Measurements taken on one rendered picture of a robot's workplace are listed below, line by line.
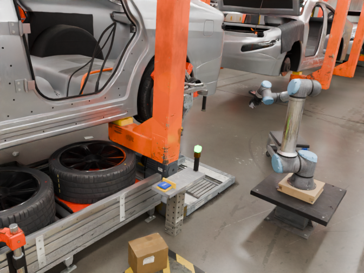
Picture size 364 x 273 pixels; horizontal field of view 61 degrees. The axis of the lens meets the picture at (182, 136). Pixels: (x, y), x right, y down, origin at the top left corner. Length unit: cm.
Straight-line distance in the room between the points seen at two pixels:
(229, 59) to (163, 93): 314
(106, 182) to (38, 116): 64
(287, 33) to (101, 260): 426
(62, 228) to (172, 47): 132
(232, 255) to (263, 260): 22
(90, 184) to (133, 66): 101
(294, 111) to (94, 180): 151
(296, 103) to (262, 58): 281
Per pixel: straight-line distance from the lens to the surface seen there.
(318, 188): 275
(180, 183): 228
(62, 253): 216
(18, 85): 213
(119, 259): 233
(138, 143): 250
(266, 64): 519
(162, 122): 226
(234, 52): 519
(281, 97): 290
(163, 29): 215
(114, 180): 231
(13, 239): 182
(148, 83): 273
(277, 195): 263
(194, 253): 238
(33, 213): 204
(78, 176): 228
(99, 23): 454
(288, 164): 253
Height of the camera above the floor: 160
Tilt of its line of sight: 22 degrees down
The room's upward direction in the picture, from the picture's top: 4 degrees clockwise
